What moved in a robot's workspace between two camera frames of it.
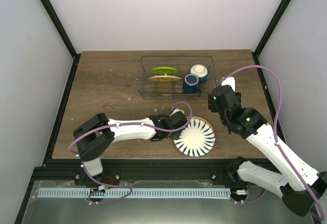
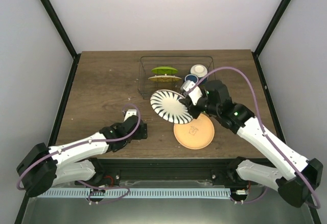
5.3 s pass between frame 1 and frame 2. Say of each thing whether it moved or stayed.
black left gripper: moved
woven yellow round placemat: stayed
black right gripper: moved
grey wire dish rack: stayed
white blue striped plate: moved
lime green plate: stayed
